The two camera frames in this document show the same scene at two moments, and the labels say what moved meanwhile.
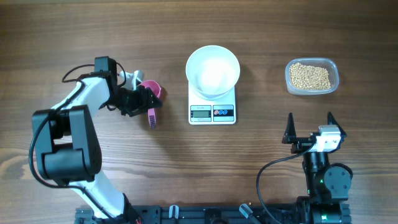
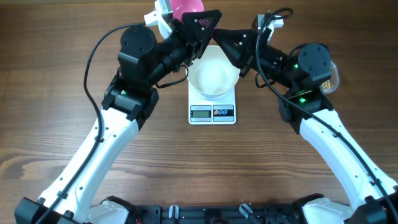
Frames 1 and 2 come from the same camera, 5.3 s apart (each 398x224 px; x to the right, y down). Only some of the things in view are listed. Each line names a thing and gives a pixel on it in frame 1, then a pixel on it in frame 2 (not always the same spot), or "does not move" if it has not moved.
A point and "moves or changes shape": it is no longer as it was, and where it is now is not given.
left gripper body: x=127 y=101 -> x=179 y=49
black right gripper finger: x=290 y=132 -> x=239 y=45
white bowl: x=213 y=71 does not move
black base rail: x=219 y=214 does not move
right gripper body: x=301 y=144 -> x=274 y=60
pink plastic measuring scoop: x=155 y=87 moves or changes shape
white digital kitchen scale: x=220 y=111 does not move
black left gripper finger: x=148 y=100 -> x=199 y=25
